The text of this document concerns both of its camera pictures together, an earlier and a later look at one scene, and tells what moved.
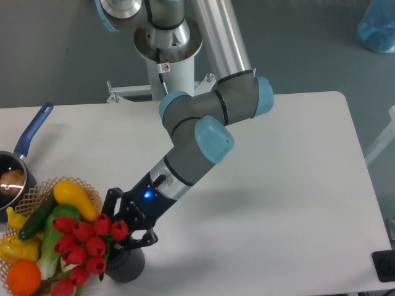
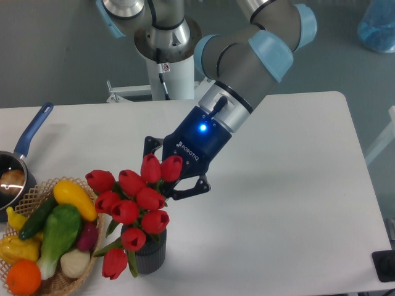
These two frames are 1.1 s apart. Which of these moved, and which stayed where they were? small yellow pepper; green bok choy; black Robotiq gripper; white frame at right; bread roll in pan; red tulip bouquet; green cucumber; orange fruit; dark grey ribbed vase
Moved: black Robotiq gripper; dark grey ribbed vase; red tulip bouquet
Stayed: orange fruit; white frame at right; green cucumber; green bok choy; bread roll in pan; small yellow pepper
